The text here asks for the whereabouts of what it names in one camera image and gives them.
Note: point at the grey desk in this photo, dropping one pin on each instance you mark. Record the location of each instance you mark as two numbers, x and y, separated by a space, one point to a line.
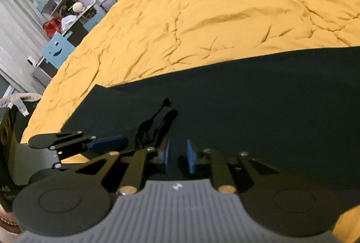
77 35

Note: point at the beige fluffy cloth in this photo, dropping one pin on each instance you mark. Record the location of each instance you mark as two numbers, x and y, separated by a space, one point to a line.
19 98

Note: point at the black bag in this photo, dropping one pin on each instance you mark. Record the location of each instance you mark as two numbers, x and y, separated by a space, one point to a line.
24 125

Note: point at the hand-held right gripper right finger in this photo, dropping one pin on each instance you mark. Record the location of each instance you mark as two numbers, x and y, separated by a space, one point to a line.
191 159

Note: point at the white curtain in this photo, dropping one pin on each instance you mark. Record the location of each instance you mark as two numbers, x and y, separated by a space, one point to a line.
17 35

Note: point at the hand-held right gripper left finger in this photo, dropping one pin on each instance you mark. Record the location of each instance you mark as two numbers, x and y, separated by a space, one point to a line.
167 154

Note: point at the white plastic bag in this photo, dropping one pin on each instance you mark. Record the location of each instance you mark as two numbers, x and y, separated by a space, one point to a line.
69 21

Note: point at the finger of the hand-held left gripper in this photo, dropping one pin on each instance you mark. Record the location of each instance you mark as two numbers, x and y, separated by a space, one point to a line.
108 143

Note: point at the black pants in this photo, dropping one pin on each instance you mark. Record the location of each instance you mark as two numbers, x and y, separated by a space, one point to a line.
253 105

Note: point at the blue smiley chair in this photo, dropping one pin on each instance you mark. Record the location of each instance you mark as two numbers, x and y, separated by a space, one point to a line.
57 49

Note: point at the red bag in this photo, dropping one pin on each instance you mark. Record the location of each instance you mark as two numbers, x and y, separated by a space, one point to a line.
52 27

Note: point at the cream ball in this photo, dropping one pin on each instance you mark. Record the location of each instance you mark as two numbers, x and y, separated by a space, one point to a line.
78 7

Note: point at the small white camera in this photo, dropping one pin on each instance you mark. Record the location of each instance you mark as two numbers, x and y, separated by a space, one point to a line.
33 61

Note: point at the yellow quilt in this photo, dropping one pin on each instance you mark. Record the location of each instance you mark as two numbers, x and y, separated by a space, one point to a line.
225 6

